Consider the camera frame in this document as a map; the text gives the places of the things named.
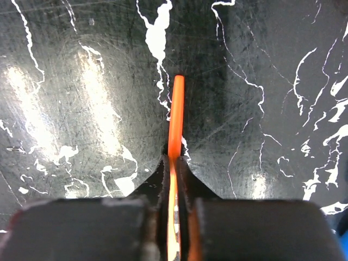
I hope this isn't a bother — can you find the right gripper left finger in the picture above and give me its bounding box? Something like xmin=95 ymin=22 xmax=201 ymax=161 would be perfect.
xmin=1 ymin=155 xmax=169 ymax=260

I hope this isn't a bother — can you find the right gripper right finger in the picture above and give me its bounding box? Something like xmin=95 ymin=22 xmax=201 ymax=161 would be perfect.
xmin=175 ymin=158 xmax=343 ymax=260

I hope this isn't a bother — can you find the orange plastic knife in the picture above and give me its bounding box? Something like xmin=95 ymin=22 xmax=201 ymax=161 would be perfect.
xmin=165 ymin=75 xmax=202 ymax=260

